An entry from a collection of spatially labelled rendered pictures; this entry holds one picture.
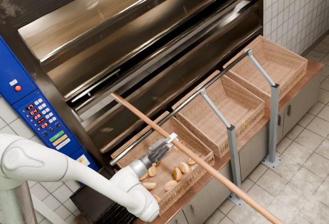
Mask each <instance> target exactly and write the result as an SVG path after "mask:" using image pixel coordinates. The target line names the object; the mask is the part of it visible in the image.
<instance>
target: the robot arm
mask: <svg viewBox="0 0 329 224"><path fill-rule="evenodd" d="M176 137H177V135H176V134H175V133H172V134H171V135H170V136H168V137H167V138H166V139H165V140H164V139H163V138H162V139H160V140H159V141H158V142H156V143H155V144H153V145H152V146H150V147H148V149H149V151H148V153H147V154H146V155H142V156H141V157H140V158H139V159H135V160H134V161H133V162H132V163H131V164H129V165H128V166H127V167H125V168H122V169H121V170H120V171H118V172H117V173H116V174H115V175H114V176H113V177H112V178H111V179H110V180H107V179H106V178H104V177H103V176H102V175H100V174H99V173H97V172H96V171H94V170H92V169H91V168H89V167H87V166H85V165H83V164H81V163H79V162H77V161H75V160H73V159H71V158H70V157H68V156H66V155H65V154H63V153H60V152H58V151H56V150H54V149H50V148H47V147H45V146H43V145H40V144H38V143H36V142H33V141H31V140H28V139H25V138H23V137H21V136H17V135H12V134H5V133H0V206H1V209H2V213H3V216H4V220H5V223H6V224H38V223H37V219H36V214H35V210H34V206H33V202H32V198H31V194H30V189H29V185H28V182H27V181H36V182H59V181H66V180H76V181H79V182H82V183H84V184H86V185H88V186H89V187H91V188H93V189H95V190H96V191H98V192H100V193H101V194H103V195H105V196H106V197H108V198H110V199H111V200H113V201H115V202H117V203H118V204H120V205H122V206H124V207H126V208H127V210H128V211H129V212H130V213H132V214H134V215H135V216H136V217H139V218H140V219H141V220H142V221H144V222H147V223H148V222H149V223H150V222H152V221H153V220H154V219H155V218H156V217H157V216H158V214H159V210H160V209H159V206H158V203H157V201H156V200H155V199H154V197H153V196H152V195H151V194H150V192H149V191H148V190H147V189H146V188H145V187H143V186H142V185H141V183H140V182H139V179H140V178H141V177H143V176H144V175H145V174H146V173H147V170H149V169H150V168H151V167H152V166H153V165H152V164H153V163H156V164H158V163H159V162H160V161H161V160H162V159H163V158H164V157H165V156H166V155H167V154H168V153H169V149H170V148H171V147H172V146H173V144H172V143H171V141H172V140H173V139H174V138H175V139H176V140H177V141H178V140H179V139H177V138H176ZM164 146H165V147H164ZM163 147H164V148H163Z"/></svg>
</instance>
